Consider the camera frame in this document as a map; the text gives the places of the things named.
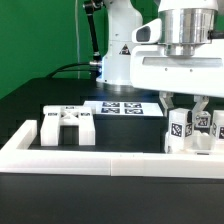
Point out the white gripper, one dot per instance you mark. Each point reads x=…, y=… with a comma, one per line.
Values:
x=201, y=74

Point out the white chair seat part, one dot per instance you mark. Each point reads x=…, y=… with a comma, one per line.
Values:
x=196, y=143

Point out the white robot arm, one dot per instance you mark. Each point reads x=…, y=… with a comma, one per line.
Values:
x=178, y=52

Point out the white chair back part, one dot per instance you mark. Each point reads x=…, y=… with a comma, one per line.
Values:
x=57, y=116

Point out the small tagged white cube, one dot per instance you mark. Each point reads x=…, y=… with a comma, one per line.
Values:
x=202, y=119

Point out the white sheet with tags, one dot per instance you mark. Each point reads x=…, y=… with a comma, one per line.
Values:
x=124, y=108

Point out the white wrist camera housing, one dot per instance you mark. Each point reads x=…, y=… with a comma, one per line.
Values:
x=149, y=33

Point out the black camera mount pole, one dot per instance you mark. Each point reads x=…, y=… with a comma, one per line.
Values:
x=90, y=7

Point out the white U-shaped border frame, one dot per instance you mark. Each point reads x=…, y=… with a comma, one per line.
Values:
x=17, y=157

